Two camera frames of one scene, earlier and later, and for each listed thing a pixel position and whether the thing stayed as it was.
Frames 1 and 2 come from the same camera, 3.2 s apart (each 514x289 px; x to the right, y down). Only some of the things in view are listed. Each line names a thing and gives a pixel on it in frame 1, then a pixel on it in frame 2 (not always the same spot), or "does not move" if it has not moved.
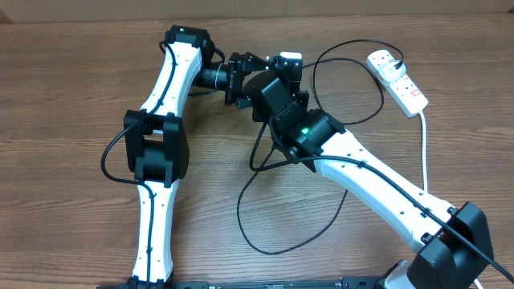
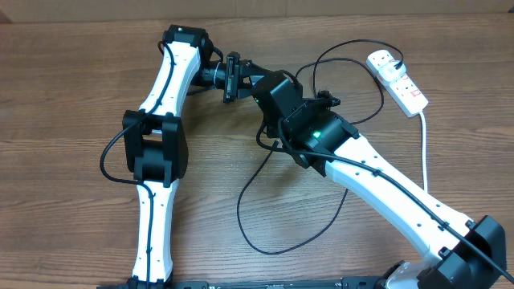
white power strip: [401, 89] does not move
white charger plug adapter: [388, 71] does not move
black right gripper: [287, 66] → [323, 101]
